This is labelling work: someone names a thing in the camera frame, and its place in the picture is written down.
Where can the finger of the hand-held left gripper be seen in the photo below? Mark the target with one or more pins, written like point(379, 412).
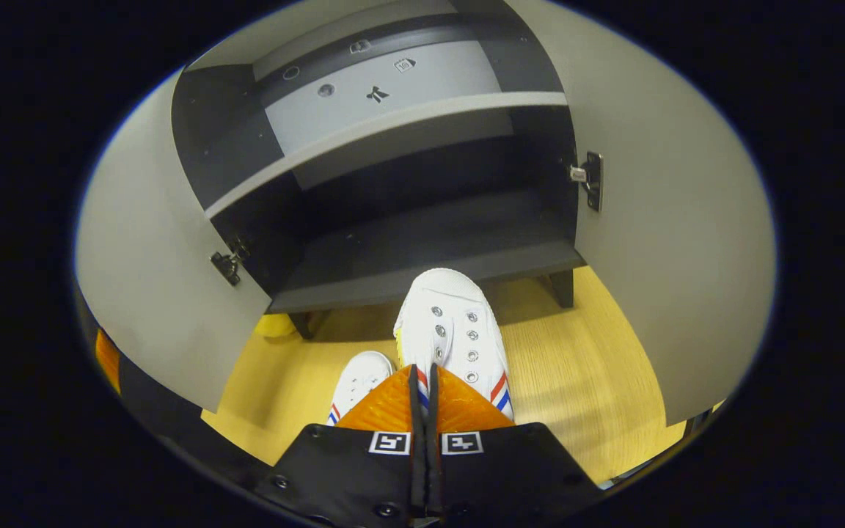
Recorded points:
point(107, 363)

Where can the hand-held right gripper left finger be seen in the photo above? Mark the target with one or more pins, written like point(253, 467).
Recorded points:
point(349, 477)

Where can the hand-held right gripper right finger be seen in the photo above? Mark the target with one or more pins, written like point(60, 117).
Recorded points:
point(503, 477)

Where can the grey cabinet door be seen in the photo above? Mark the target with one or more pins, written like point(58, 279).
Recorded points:
point(151, 279)
point(672, 220)

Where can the white canvas shoe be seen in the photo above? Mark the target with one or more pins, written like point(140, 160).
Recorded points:
point(452, 308)
point(364, 374)

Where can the grey shoe cabinet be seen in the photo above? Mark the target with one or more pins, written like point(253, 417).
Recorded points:
point(422, 242)

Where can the metal door hinge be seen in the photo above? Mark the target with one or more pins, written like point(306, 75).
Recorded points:
point(228, 264)
point(593, 180)

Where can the white cabinet shelf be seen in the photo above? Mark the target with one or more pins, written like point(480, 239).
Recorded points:
point(393, 125)

